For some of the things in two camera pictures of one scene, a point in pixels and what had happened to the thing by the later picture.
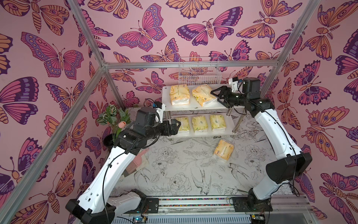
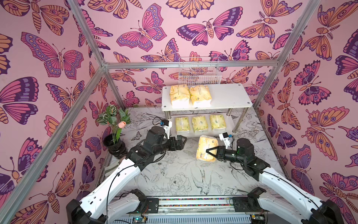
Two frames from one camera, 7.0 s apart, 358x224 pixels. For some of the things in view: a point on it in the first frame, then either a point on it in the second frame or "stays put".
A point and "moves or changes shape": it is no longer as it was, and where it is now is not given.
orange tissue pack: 202,94 moves or changes shape
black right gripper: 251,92 → 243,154
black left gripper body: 159,129 → 168,145
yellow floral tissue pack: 199,123 stays put
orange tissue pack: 224,149 moves or changes shape
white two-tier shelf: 200,112 stays put
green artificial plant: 112,117 stays put
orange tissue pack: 180,94 stays put
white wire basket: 199,75 stays put
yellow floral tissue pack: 184,128 stays put
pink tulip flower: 121,124 stays put
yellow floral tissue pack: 218,122 stays put
